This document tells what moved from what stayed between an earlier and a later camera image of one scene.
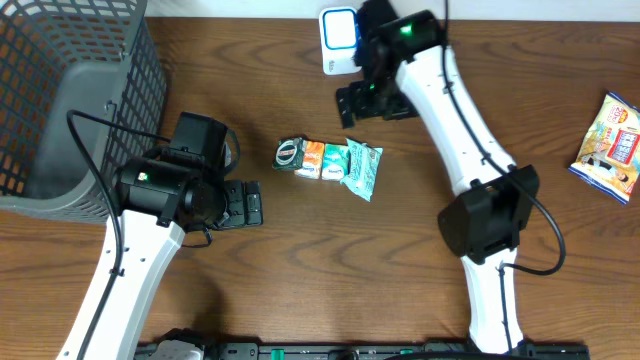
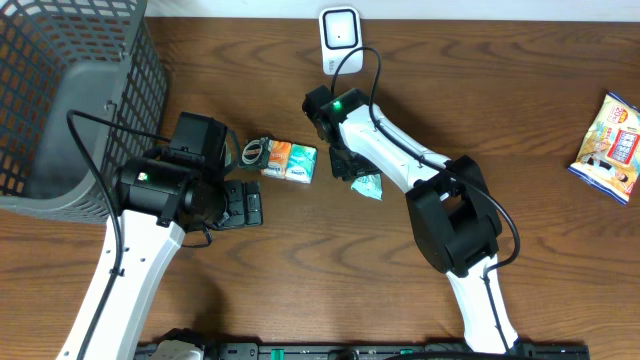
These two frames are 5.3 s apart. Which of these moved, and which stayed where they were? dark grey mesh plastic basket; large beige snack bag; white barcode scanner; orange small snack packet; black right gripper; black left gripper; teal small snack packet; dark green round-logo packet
Moved: teal small snack packet; black right gripper; dark green round-logo packet; orange small snack packet
Stayed: dark grey mesh plastic basket; large beige snack bag; black left gripper; white barcode scanner
